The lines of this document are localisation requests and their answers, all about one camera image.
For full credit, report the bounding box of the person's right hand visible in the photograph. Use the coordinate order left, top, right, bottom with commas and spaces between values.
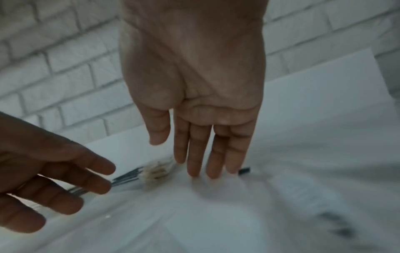
119, 0, 270, 180

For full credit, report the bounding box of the person's left hand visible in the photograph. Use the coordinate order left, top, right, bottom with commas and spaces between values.
0, 110, 117, 234

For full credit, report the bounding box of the stack of beige soap packets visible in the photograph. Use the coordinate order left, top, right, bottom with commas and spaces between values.
141, 159, 178, 191

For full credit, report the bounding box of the clear-wrapped white toothbrush toiletry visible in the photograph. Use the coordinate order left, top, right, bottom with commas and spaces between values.
237, 167, 273, 182

